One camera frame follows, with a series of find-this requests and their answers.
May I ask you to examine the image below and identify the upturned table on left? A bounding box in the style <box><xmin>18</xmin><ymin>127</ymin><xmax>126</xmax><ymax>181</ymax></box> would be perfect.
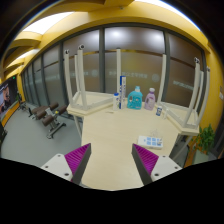
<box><xmin>63</xmin><ymin>44</ymin><xmax>122</xmax><ymax>138</ymax></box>

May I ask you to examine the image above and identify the upturned table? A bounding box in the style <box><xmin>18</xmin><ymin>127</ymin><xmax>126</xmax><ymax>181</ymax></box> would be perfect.
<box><xmin>63</xmin><ymin>44</ymin><xmax>122</xmax><ymax>138</ymax></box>
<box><xmin>157</xmin><ymin>55</ymin><xmax>210</xmax><ymax>141</ymax></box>

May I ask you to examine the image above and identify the upturned table on right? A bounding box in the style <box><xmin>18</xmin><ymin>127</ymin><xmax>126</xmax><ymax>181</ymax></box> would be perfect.
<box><xmin>157</xmin><ymin>55</ymin><xmax>210</xmax><ymax>141</ymax></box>

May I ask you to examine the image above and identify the blue detergent bottle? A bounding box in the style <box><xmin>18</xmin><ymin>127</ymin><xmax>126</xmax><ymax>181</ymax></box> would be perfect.
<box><xmin>127</xmin><ymin>86</ymin><xmax>143</xmax><ymax>110</ymax></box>

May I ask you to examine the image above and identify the green potted plant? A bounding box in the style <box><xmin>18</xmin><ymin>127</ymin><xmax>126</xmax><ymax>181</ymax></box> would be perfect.
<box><xmin>193</xmin><ymin>125</ymin><xmax>215</xmax><ymax>164</ymax></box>

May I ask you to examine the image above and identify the white lotion bottle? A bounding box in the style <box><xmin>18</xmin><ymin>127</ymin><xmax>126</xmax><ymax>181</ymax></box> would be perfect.
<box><xmin>113</xmin><ymin>93</ymin><xmax>119</xmax><ymax>111</ymax></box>

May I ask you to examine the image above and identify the wall display screen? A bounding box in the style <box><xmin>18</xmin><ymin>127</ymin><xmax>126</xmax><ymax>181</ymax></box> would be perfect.
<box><xmin>0</xmin><ymin>78</ymin><xmax>17</xmax><ymax>119</ymax></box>

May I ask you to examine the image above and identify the white power strip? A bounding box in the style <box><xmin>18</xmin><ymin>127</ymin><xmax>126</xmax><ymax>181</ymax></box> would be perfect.
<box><xmin>138</xmin><ymin>136</ymin><xmax>163</xmax><ymax>149</ymax></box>

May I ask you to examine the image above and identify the tall blue white box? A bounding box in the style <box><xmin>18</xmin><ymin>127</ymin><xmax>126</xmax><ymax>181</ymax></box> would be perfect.
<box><xmin>119</xmin><ymin>76</ymin><xmax>126</xmax><ymax>109</ymax></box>

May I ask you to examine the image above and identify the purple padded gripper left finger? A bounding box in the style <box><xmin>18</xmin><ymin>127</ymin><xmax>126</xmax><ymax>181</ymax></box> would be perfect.
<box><xmin>40</xmin><ymin>142</ymin><xmax>92</xmax><ymax>186</ymax></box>

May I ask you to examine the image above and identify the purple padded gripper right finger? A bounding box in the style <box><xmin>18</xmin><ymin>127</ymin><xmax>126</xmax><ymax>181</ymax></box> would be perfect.
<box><xmin>131</xmin><ymin>143</ymin><xmax>183</xmax><ymax>186</ymax></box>

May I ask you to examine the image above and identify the small blue white can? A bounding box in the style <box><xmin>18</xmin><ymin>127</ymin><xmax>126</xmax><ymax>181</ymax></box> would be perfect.
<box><xmin>156</xmin><ymin>106</ymin><xmax>162</xmax><ymax>116</ymax></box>

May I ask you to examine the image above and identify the brown padded exercise bench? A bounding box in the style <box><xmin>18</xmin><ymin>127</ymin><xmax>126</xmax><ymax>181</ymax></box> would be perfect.
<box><xmin>29</xmin><ymin>102</ymin><xmax>67</xmax><ymax>139</ymax></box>

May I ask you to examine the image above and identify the pink detergent bottle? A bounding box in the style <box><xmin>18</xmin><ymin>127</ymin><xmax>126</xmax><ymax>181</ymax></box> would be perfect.
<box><xmin>144</xmin><ymin>88</ymin><xmax>155</xmax><ymax>111</ymax></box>

